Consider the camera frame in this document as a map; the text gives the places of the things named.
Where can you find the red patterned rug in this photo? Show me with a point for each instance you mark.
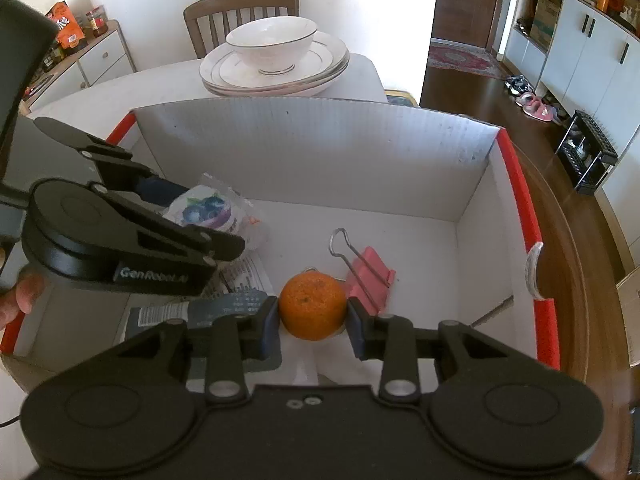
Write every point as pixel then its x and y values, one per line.
pixel 462 57

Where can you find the dark brown door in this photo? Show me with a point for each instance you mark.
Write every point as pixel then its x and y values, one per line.
pixel 470 0

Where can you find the white sideboard cabinet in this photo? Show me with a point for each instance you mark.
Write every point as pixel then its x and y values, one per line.
pixel 100 60

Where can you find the orange snack bag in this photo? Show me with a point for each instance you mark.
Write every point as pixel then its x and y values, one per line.
pixel 67 27

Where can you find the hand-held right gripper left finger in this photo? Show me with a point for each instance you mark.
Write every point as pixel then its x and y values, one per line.
pixel 270 327

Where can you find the brown cardboard box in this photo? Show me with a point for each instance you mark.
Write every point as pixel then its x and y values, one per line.
pixel 545 20

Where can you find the pink slipper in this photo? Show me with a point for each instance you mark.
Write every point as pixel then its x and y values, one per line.
pixel 530 101
pixel 545 114

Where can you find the pink binder clip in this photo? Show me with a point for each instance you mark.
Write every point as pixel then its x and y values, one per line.
pixel 372 265

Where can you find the grey wall cabinet unit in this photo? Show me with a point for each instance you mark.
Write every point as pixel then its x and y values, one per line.
pixel 575 45

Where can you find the white bowl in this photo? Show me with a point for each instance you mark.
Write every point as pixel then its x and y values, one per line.
pixel 272 40

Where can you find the person's left hand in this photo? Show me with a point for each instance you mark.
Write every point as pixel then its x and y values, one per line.
pixel 27 287

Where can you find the orange tangerine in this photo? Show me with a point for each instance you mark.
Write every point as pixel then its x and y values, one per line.
pixel 312 305

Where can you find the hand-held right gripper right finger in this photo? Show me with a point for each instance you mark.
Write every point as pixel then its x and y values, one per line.
pixel 355 331

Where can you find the red lidded jar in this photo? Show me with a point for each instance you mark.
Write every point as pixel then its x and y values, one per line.
pixel 96 22

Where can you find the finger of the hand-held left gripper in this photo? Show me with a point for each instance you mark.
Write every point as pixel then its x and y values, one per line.
pixel 157 190
pixel 220 247

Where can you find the yellow rimmed dark object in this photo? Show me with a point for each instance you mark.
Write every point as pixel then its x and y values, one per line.
pixel 400 92

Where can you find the black shoe rack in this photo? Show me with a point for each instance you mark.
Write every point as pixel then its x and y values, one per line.
pixel 597 140

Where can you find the orange bottle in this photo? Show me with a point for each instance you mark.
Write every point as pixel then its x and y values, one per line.
pixel 603 1

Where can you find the white marble desktop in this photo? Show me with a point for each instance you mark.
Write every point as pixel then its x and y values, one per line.
pixel 150 90

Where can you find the white plate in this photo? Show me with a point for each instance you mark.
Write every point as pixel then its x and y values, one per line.
pixel 322 67
pixel 280 93

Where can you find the red cardboard box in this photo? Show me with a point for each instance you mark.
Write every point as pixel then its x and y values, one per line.
pixel 310 145

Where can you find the dark shoes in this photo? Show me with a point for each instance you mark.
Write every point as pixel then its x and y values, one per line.
pixel 517 84

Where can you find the white blueberry print packet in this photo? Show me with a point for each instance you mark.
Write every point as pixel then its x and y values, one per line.
pixel 205 210

